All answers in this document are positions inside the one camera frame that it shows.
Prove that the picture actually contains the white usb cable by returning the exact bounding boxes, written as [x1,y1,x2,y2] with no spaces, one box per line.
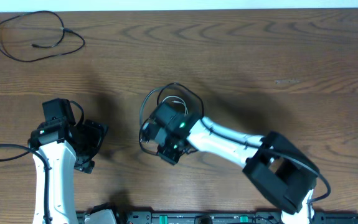
[161,95,189,116]

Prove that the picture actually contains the black usb cable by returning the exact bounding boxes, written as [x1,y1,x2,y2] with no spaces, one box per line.
[156,82,205,119]

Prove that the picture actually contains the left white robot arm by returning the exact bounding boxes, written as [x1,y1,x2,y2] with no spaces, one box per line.
[28,98,116,223]

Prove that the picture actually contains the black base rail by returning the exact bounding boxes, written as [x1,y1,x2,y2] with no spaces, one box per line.
[77,210,358,224]

